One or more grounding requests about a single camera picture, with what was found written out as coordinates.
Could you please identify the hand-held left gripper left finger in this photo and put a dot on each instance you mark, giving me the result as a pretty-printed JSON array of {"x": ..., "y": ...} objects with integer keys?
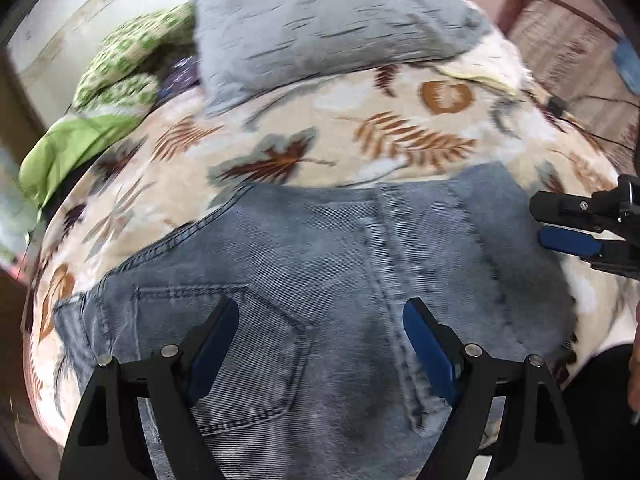
[{"x": 215, "y": 350}]

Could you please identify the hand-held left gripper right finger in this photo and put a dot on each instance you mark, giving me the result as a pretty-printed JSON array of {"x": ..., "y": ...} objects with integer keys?
[{"x": 430, "y": 350}]

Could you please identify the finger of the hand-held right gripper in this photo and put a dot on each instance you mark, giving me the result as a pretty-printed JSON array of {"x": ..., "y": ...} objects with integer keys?
[
  {"x": 567, "y": 241},
  {"x": 565, "y": 207}
]

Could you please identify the grey-blue denim pants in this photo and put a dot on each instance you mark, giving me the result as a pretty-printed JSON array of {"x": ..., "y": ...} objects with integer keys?
[{"x": 310, "y": 270}]

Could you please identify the black charger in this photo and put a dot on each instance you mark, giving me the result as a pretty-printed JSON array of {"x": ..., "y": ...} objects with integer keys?
[{"x": 556, "y": 106}]

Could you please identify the light blue object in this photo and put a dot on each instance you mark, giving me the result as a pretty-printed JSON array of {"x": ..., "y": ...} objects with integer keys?
[{"x": 629, "y": 62}]

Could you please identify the cream fluffy blanket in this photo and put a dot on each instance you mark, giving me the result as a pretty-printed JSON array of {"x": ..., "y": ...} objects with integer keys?
[{"x": 500, "y": 55}]

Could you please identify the person's black trousers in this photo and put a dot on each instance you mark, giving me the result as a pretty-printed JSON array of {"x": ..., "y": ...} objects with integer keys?
[{"x": 605, "y": 410}]

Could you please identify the leaf-printed blanket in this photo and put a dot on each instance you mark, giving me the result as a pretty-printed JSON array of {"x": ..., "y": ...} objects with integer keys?
[{"x": 350, "y": 110}]

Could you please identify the plain green cloth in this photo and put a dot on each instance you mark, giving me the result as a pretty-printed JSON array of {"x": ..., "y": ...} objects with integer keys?
[{"x": 70, "y": 145}]

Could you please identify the dark purple cloth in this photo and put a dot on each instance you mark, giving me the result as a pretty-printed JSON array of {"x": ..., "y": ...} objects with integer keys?
[{"x": 180, "y": 77}]

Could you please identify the grey quilted pillow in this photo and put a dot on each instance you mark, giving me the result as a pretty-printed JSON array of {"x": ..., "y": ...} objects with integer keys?
[{"x": 325, "y": 25}]

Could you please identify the green patterned quilt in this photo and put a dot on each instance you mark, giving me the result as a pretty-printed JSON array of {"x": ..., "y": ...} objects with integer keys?
[{"x": 130, "y": 45}]

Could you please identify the wooden door with patterned glass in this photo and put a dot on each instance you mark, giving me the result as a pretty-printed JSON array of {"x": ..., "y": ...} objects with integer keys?
[{"x": 11, "y": 105}]

